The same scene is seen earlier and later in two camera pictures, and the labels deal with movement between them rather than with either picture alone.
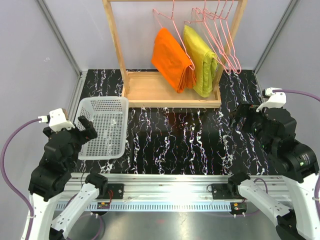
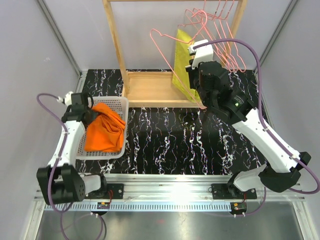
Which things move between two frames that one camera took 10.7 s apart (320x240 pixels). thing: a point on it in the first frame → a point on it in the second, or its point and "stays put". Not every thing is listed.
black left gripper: [90, 133] → [93, 114]
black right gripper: [248, 110] → [193, 72]
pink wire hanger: [225, 40] → [236, 44]
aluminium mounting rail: [170, 192] stays put
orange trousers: [170, 58] → [105, 134]
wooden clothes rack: [150, 89] stays put
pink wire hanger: [172, 18] → [151, 31]
